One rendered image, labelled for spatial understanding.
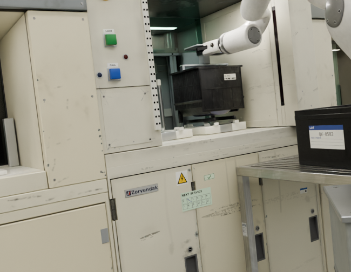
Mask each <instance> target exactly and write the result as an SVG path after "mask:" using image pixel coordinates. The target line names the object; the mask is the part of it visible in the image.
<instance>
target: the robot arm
mask: <svg viewBox="0 0 351 272"><path fill-rule="evenodd" d="M270 1H271V0H242V2H241V6H240V13H241V15H242V17H243V19H245V20H247V22H246V23H244V24H243V25H242V26H240V27H239V28H237V29H235V30H232V31H229V32H225V33H223V34H222V35H221V36H220V38H219V39H215V40H212V41H209V42H205V43H203V44H202V47H198V48H196V53H197V56H200V55H204V56H221V55H224V54H227V55H230V54H233V53H237V52H240V51H244V50H248V49H251V48H254V47H257V46H259V45H260V43H261V41H262V34H263V33H264V32H265V30H266V28H267V26H268V23H269V21H270V18H271V12H270V10H269V9H268V5H269V3H270ZM308 1H309V2H310V4H312V5H314V6H316V7H318V8H320V9H323V10H325V22H326V26H327V29H328V31H329V33H330V35H331V37H332V38H333V39H334V41H335V42H336V43H337V45H338V46H339V47H340V48H341V49H342V50H343V51H344V53H345V54H346V55H347V56H348V57H349V58H350V59H351V0H308Z"/></svg>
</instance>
